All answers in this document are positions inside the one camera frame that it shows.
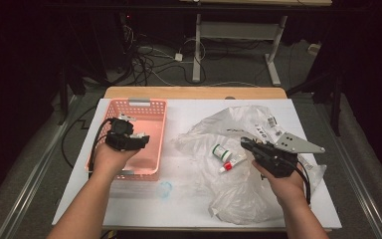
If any black stand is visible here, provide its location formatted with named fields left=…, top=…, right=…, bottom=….
left=286, top=66, right=344, bottom=137
left=58, top=63, right=113, bottom=125

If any tangle of floor cables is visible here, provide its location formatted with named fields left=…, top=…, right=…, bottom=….
left=122, top=24, right=207, bottom=88

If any clear plastic bag with smiley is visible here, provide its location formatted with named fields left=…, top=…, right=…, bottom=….
left=173, top=105, right=327, bottom=225

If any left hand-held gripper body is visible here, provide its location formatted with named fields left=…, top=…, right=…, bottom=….
left=104, top=114, right=141, bottom=152

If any person's left hand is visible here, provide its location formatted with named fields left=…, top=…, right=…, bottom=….
left=93, top=142, right=141, bottom=182

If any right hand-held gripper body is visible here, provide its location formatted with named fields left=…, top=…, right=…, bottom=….
left=253, top=131, right=326, bottom=178

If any white metal desk frame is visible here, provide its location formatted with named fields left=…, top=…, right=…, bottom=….
left=192, top=13, right=287, bottom=87

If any hand-held gripper black cable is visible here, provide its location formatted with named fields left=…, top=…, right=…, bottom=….
left=292, top=160, right=312, bottom=205
left=89, top=119, right=113, bottom=173

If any pink plastic basket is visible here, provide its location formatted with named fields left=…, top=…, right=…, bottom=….
left=85, top=98, right=168, bottom=183

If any right hand-held gripper black cable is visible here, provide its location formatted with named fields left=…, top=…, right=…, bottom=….
left=292, top=160, right=312, bottom=205

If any white board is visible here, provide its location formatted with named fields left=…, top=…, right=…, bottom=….
left=52, top=98, right=342, bottom=230

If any left hand-held gripper black cable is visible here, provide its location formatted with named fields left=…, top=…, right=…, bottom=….
left=89, top=119, right=113, bottom=173

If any person's right hand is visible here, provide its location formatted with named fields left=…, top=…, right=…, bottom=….
left=252, top=160, right=307, bottom=207

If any black floor cable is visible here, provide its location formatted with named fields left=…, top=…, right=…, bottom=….
left=61, top=104, right=97, bottom=168

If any white jar with green band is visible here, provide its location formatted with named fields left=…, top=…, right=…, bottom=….
left=211, top=143, right=232, bottom=163

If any clear bluish round lid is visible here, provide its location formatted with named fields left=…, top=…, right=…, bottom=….
left=155, top=180, right=173, bottom=199

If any aluminium rail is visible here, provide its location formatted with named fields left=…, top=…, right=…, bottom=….
left=0, top=96, right=78, bottom=239
left=314, top=99, right=382, bottom=239

